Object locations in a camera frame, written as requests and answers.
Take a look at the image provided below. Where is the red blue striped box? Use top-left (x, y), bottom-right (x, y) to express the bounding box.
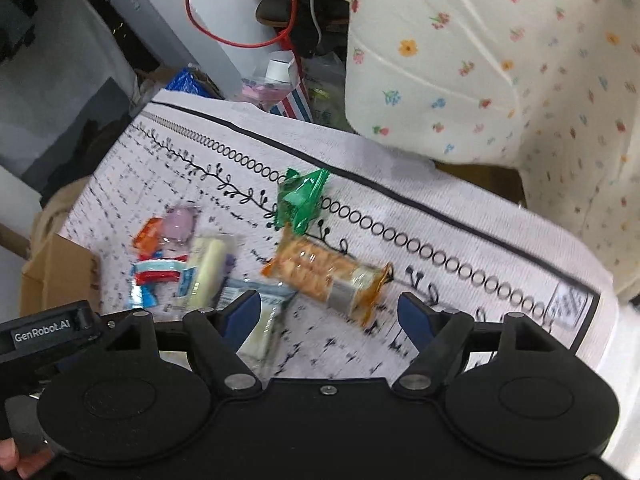
top-left (270, 77), bottom-right (313, 123)

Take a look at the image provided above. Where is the white black-printed cloth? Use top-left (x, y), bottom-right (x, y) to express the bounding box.
top-left (57, 89), bottom-right (616, 401)

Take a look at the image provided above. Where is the brown cardboard box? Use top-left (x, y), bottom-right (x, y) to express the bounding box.
top-left (19, 234), bottom-right (103, 313)

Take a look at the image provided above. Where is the blue plastic bag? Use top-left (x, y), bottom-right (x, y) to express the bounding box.
top-left (167, 67), bottom-right (208, 96)

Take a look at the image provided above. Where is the cream floral cloth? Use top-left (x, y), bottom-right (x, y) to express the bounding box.
top-left (285, 0), bottom-right (640, 306)

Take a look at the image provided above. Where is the red cable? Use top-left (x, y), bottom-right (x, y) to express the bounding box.
top-left (185, 0), bottom-right (301, 51)

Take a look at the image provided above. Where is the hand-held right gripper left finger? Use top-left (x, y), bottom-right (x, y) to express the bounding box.
top-left (100, 290), bottom-right (263, 393)

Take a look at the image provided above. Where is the white cheese stick packet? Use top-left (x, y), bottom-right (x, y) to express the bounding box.
top-left (215, 277), bottom-right (296, 376)
top-left (177, 232), bottom-right (238, 311)

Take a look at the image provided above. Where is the mustard brown board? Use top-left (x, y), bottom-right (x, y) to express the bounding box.
top-left (440, 160), bottom-right (526, 206)

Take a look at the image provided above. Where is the dark wooden-edged stool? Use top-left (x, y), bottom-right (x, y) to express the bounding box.
top-left (255, 0), bottom-right (351, 28)

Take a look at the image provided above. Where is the orange cracker packet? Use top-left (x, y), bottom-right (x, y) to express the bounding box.
top-left (261, 227), bottom-right (396, 328)

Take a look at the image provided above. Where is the green snack packet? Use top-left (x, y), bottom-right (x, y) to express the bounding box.
top-left (274, 167), bottom-right (332, 236)

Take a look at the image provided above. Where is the flattened cardboard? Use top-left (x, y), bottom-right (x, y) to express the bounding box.
top-left (137, 62), bottom-right (221, 101)

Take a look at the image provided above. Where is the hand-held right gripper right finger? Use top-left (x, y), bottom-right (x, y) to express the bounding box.
top-left (392, 292), bottom-right (576, 393)

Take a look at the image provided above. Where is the long white device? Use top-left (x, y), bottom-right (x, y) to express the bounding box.
top-left (107, 0), bottom-right (241, 101)

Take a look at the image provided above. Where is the beige cloth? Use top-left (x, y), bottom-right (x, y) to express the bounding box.
top-left (32, 175), bottom-right (91, 261)

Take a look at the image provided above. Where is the red white blue snack packet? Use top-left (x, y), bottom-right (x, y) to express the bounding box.
top-left (127, 255), bottom-right (188, 308)

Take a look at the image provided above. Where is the small orange snack packet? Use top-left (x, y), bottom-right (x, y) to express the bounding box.
top-left (132, 217), bottom-right (166, 256)

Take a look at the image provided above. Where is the person's left hand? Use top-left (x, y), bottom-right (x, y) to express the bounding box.
top-left (0, 437), bottom-right (31, 480)

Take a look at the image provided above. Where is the white cup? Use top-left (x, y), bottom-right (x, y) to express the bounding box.
top-left (265, 57), bottom-right (296, 86)

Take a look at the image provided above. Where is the pink jelly packet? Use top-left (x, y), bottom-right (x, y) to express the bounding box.
top-left (162, 204), bottom-right (201, 243)

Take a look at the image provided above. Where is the clear plastic bag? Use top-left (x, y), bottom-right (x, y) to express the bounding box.
top-left (305, 55), bottom-right (351, 131)

